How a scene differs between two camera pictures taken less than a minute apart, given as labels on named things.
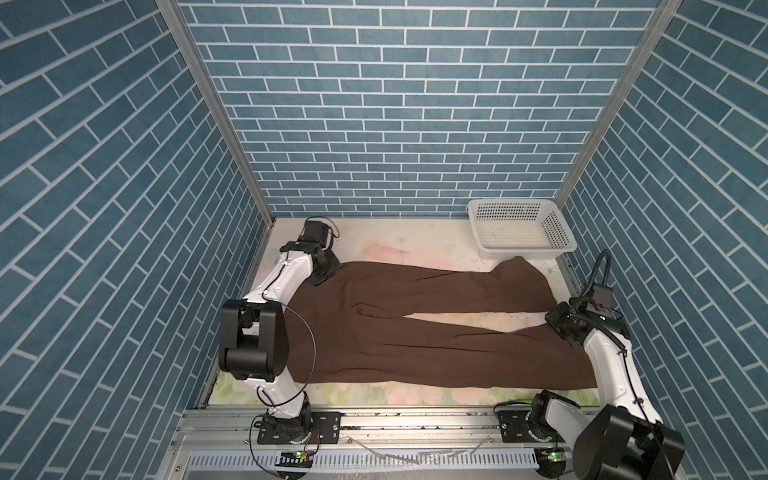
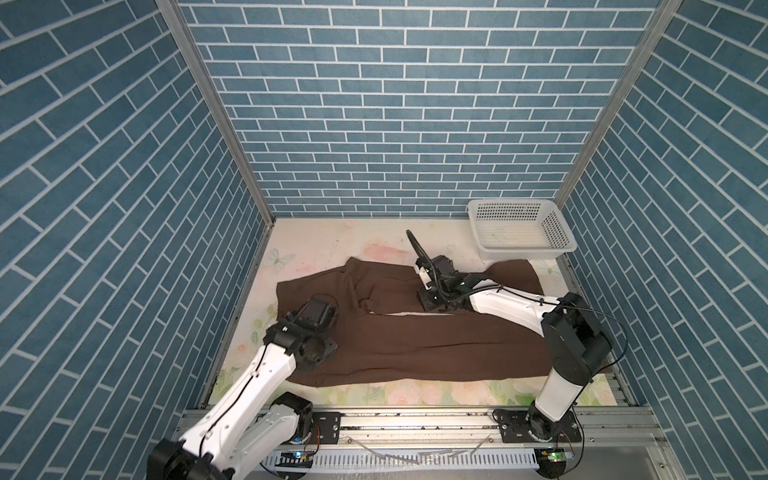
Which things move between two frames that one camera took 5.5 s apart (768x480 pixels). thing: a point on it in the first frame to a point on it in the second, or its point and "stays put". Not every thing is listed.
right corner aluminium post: x=664 y=15 stays put
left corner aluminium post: x=179 y=24 stays put
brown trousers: x=350 y=328 stays put
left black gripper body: x=329 y=264 to x=326 y=347
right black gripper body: x=559 y=318 to x=429 y=298
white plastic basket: x=535 y=229 stays put
